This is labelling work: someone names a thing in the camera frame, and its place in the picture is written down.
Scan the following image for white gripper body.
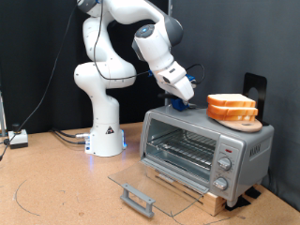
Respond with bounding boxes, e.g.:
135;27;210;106
155;60;195;102

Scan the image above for fork with blue grip block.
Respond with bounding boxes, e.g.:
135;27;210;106
157;92;199;113

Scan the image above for white bread slice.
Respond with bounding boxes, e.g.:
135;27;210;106
206;93;257;108
206;110;257;122
206;103;260;117

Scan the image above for glass oven door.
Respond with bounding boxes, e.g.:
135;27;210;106
108;157;210;218

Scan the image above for silver toaster oven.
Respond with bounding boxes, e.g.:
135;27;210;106
139;103;276;207

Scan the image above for silver oven knob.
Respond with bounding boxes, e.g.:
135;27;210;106
217;156;233;172
213;176;229;191

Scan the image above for grey backdrop curtain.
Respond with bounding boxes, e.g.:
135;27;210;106
168;0;300;210

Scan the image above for vertical aluminium pole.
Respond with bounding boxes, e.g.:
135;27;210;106
164;0;173;107

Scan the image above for black metal bookend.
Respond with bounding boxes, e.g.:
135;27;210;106
243;72;270;127

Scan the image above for round wooden board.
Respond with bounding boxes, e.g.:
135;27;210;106
215;117;263;133

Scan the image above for black foam pad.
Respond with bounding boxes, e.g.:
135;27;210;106
224;196;252;212
245;187;263;200

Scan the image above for black backdrop curtain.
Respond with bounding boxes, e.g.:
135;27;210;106
0;0;170;135

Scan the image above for grey emergency stop box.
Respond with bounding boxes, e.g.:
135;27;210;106
7;123;29;150

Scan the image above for thin metal pole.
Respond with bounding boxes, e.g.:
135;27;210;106
0;90;8;138

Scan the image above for wire oven rack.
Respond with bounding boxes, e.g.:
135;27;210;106
146;128;218;172

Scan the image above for black camera cable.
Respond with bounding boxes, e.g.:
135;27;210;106
92;0;205;86

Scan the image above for black cable silver plug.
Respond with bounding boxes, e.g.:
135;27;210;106
50;127;92;140

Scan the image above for black base cable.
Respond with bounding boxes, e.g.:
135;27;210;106
52;132;88;145

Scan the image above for long black hanging cable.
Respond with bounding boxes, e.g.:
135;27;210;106
0;1;79;162

